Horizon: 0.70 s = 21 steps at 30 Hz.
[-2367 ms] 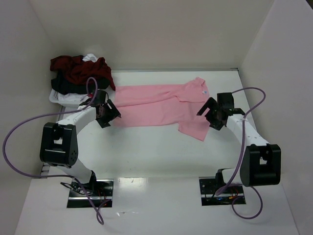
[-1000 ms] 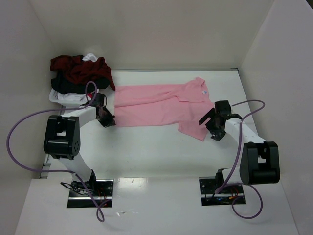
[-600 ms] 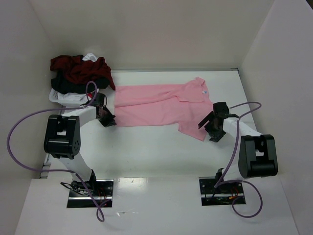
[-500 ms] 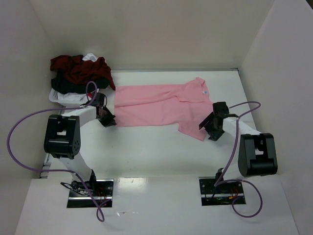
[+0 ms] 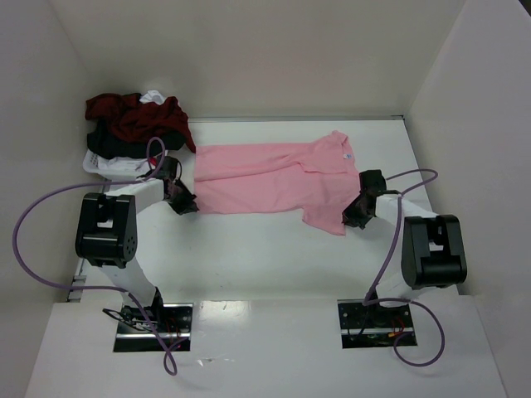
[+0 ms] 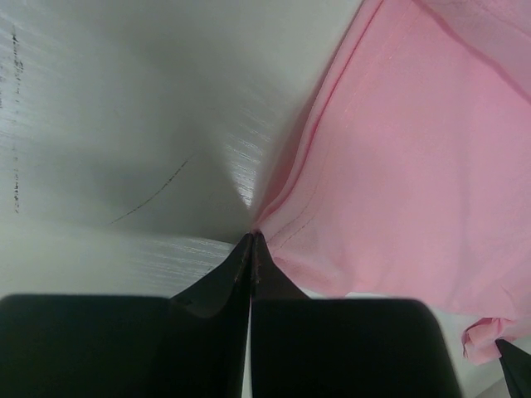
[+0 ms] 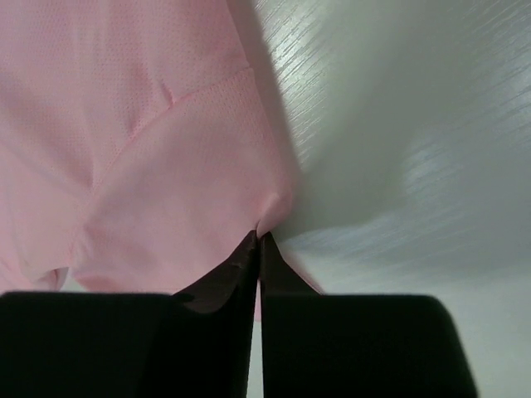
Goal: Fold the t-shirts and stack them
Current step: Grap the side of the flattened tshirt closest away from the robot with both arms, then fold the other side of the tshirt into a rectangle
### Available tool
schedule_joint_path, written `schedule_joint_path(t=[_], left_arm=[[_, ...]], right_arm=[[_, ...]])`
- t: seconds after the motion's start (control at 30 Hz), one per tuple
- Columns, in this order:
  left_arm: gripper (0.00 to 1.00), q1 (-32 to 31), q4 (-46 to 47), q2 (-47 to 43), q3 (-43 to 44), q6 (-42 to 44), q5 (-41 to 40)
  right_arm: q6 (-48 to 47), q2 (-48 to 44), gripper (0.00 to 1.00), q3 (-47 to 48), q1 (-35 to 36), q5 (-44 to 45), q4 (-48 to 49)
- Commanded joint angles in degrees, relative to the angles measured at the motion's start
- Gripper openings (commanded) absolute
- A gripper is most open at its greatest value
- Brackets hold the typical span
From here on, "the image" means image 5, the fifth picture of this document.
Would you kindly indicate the dark red t shirt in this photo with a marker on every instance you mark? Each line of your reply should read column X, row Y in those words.
column 132, row 121

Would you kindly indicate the white plastic laundry basket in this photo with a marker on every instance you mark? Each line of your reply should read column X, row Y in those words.
column 116, row 169

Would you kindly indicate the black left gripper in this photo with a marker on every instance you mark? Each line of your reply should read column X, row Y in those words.
column 181, row 198

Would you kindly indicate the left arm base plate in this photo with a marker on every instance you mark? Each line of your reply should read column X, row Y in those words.
column 133, row 334

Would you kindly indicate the white t shirt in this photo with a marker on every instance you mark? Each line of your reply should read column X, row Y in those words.
column 152, row 96

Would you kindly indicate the pink t shirt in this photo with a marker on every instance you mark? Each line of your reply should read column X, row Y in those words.
column 318, row 178

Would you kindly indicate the aluminium rail at table edge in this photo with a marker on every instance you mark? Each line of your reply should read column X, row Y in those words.
column 259, row 119

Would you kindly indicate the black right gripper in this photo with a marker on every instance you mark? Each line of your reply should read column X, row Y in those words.
column 358, row 211

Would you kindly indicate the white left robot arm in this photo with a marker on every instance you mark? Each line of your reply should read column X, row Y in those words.
column 107, row 236

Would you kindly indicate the black t shirt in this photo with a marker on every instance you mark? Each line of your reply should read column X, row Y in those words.
column 106, row 145

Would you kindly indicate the left side aluminium rail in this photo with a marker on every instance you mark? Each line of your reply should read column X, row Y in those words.
column 78, row 280

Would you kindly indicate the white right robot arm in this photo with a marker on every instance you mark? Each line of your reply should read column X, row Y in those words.
column 427, row 250

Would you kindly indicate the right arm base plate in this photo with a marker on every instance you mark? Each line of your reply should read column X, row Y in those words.
column 374, row 326

